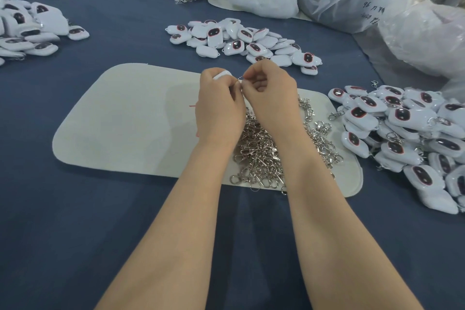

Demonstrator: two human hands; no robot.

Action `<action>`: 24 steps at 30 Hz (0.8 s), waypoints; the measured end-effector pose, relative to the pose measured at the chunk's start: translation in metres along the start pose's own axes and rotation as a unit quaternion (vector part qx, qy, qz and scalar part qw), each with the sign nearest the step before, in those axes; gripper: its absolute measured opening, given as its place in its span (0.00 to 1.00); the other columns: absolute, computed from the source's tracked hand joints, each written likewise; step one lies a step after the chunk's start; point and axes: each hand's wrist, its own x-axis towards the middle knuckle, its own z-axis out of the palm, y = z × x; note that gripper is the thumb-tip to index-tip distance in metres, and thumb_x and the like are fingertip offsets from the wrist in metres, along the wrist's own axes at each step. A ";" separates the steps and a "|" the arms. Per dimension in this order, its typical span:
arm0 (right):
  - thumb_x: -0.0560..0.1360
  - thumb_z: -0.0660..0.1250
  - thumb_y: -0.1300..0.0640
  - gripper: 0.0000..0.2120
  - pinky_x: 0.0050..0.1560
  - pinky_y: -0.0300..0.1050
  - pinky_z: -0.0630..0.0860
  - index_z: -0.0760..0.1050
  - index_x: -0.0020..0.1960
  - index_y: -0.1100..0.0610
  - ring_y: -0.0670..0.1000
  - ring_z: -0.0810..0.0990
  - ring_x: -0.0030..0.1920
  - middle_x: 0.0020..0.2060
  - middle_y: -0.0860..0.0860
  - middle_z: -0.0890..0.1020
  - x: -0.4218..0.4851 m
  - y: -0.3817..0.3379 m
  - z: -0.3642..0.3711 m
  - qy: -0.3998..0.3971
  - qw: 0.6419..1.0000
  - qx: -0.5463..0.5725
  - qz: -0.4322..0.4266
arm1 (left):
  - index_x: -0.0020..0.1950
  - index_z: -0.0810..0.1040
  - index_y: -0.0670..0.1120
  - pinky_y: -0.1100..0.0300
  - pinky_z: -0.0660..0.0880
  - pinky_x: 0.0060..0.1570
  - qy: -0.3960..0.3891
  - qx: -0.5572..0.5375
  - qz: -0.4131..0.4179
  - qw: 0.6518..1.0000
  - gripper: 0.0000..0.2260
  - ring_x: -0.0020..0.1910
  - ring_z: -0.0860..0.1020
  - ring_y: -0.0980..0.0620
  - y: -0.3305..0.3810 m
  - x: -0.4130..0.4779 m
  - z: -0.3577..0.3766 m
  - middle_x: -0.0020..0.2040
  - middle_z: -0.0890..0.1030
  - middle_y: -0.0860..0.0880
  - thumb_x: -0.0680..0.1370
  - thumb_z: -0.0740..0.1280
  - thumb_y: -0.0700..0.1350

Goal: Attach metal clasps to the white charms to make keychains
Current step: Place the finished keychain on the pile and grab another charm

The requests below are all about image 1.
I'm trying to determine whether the crumpled clear plastic bag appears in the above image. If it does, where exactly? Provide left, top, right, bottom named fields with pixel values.
left=378, top=0, right=465, bottom=95

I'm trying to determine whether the pile of white fobs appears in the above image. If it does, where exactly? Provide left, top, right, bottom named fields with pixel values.
left=0, top=0, right=91, bottom=67
left=166, top=18, right=324, bottom=77

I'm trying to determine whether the person's right hand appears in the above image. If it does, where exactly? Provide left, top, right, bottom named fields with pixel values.
left=241, top=59, right=306, bottom=149

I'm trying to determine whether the pile of metal clasps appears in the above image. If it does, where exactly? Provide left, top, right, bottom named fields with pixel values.
left=229, top=97, right=345, bottom=194

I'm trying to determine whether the person's left hand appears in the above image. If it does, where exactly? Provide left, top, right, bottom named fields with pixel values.
left=195, top=68, right=247, bottom=151

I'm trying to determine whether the person's right forearm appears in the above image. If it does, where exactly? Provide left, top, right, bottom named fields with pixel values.
left=285, top=139, right=424, bottom=310

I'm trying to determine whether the pile of finished fobs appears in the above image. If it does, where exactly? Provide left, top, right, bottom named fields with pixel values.
left=327, top=82, right=465, bottom=216

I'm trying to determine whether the person's left forearm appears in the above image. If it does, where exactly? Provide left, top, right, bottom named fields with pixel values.
left=94, top=145, right=233, bottom=310

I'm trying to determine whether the cream felt work mat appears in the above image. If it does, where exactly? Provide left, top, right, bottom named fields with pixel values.
left=52, top=62, right=364, bottom=198

